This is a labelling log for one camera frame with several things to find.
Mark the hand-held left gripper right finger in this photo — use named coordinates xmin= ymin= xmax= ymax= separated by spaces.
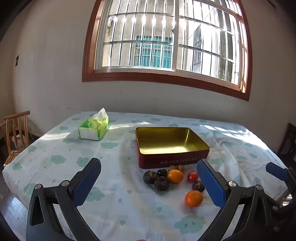
xmin=196 ymin=159 xmax=289 ymax=241

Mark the dark wooden chair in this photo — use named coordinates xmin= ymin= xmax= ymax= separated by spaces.
xmin=276 ymin=123 xmax=296 ymax=163

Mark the orange mandarin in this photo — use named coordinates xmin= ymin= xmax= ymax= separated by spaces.
xmin=167 ymin=170 xmax=184 ymax=184
xmin=184 ymin=190 xmax=204 ymax=207

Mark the dark red rectangular tin box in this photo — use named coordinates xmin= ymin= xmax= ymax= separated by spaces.
xmin=135 ymin=127 xmax=210 ymax=169

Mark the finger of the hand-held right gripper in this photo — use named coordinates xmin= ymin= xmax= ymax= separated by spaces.
xmin=265 ymin=162 xmax=296 ymax=193

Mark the brown framed barred window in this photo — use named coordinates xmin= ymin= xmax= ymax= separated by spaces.
xmin=82 ymin=0 xmax=252 ymax=102

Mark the green tissue pack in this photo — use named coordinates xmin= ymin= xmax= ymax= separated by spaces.
xmin=78 ymin=108 xmax=111 ymax=141

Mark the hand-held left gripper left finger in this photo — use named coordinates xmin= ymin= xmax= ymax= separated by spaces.
xmin=25 ymin=158 xmax=102 ymax=241

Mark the dark wrinkled round fruit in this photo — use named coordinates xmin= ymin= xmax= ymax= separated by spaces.
xmin=154 ymin=176 xmax=170 ymax=191
xmin=143 ymin=171 xmax=159 ymax=184
xmin=192 ymin=181 xmax=205 ymax=193

